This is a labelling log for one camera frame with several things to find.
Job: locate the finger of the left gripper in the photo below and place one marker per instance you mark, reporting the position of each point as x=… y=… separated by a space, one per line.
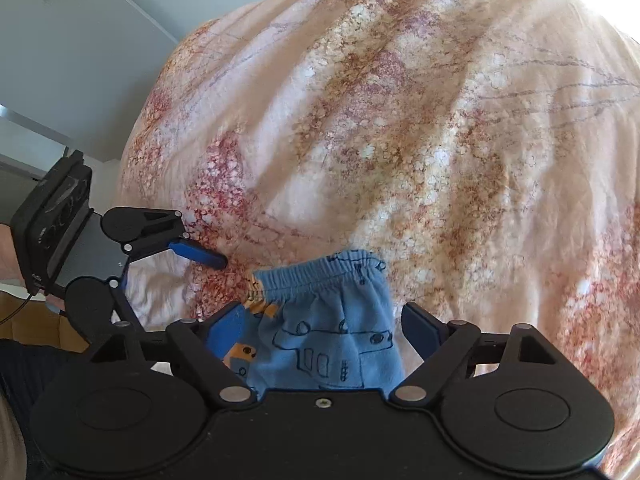
x=97 y=309
x=145 y=232

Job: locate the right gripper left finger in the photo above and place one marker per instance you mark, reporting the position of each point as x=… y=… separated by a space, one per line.
x=197 y=350

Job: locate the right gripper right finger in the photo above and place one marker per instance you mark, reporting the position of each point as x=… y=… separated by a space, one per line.
x=444 y=349

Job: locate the blue patterned child pants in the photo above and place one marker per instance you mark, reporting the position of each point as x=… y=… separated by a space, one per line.
x=323 y=324

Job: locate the grey wardrobe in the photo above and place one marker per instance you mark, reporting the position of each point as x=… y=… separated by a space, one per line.
x=74 y=76

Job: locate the pink floral duvet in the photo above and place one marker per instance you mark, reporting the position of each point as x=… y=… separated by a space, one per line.
x=486 y=150

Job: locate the black left camera box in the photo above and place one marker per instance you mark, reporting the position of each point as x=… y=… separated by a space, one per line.
x=46 y=224

